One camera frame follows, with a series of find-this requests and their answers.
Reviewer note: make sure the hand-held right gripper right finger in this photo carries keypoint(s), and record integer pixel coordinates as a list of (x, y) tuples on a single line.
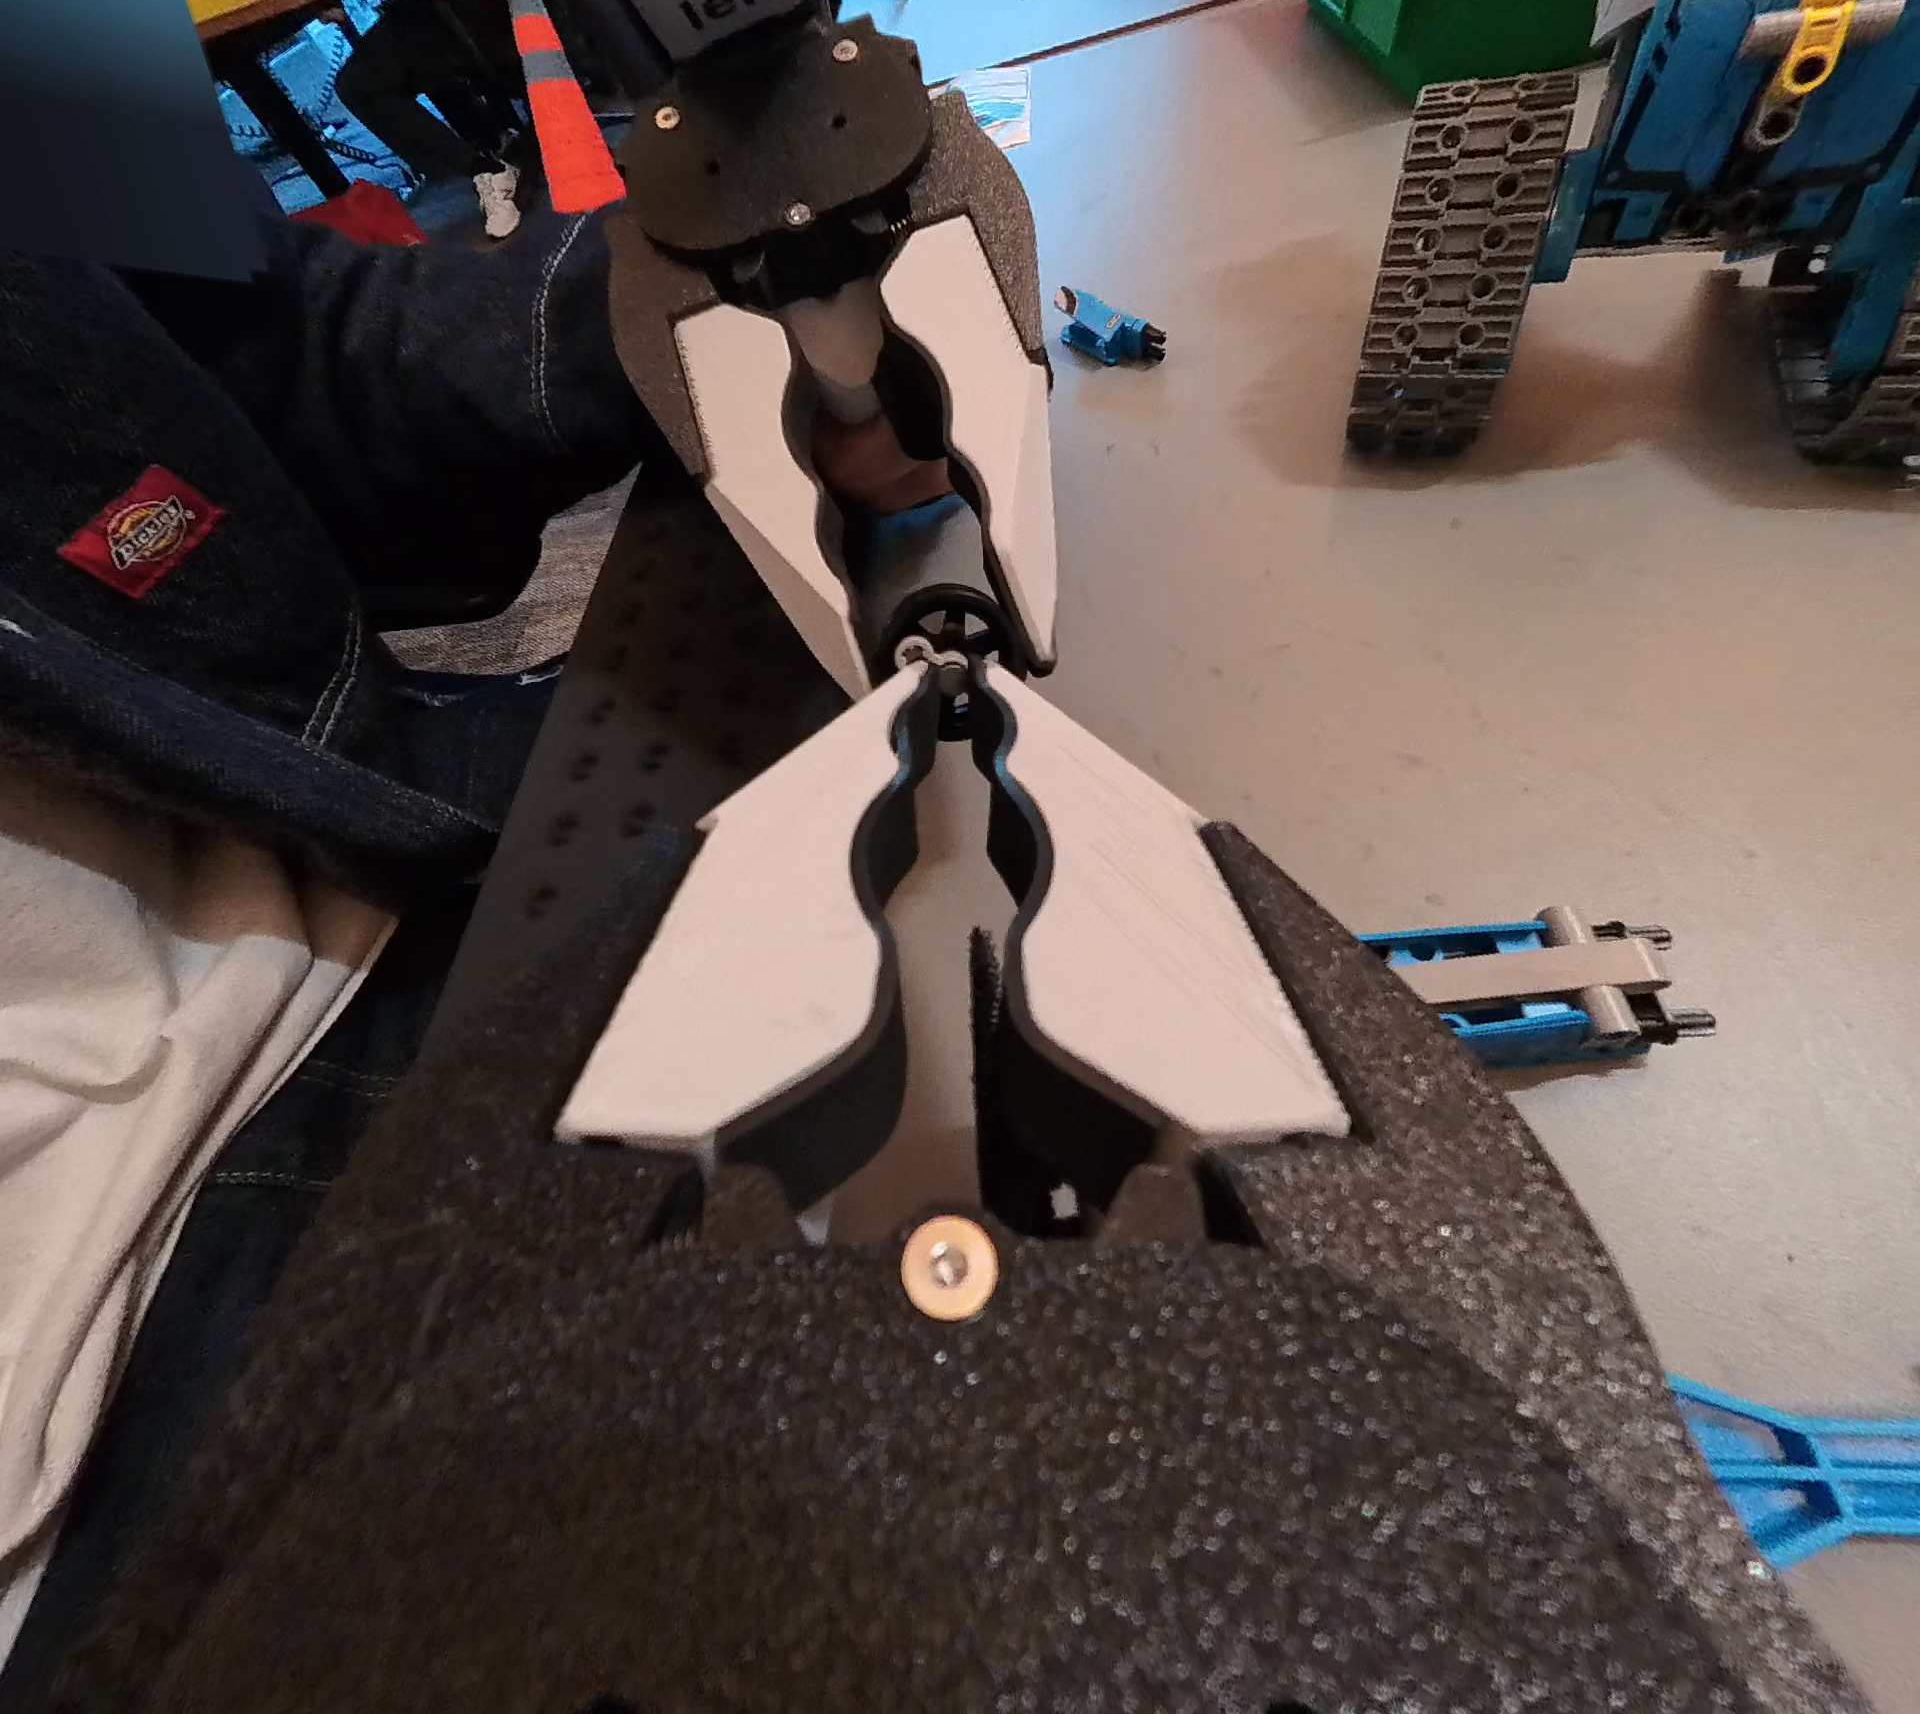
[(1185, 979)]

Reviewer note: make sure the blue round brick piece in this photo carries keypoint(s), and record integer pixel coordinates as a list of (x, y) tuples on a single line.
[(1110, 326)]

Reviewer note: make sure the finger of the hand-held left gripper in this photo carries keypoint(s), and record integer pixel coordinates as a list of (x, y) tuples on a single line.
[(991, 395), (750, 438)]

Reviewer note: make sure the blue brick separator tool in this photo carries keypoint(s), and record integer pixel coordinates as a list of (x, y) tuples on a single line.
[(1800, 1459)]

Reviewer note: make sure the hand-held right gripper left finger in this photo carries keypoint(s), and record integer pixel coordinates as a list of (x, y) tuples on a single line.
[(721, 979)]

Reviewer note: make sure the blue grey brick assembly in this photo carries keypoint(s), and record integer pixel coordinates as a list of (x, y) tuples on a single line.
[(1544, 986)]

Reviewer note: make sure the person's left hand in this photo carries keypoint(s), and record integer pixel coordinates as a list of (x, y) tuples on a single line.
[(878, 462)]

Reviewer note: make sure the person's leg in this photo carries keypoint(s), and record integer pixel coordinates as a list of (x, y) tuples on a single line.
[(270, 1145)]

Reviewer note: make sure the black wheel hub piece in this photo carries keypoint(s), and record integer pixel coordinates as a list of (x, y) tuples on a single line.
[(945, 618)]

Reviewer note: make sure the blue tracked toy robot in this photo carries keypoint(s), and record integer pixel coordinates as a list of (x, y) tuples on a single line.
[(1695, 125)]

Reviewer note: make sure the black dimpled mat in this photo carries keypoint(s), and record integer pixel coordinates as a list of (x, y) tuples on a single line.
[(630, 695)]

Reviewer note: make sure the wooden table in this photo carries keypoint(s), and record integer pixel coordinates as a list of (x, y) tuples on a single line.
[(270, 19)]

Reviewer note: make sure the white desk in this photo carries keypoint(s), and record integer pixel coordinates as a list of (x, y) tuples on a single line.
[(1425, 695)]

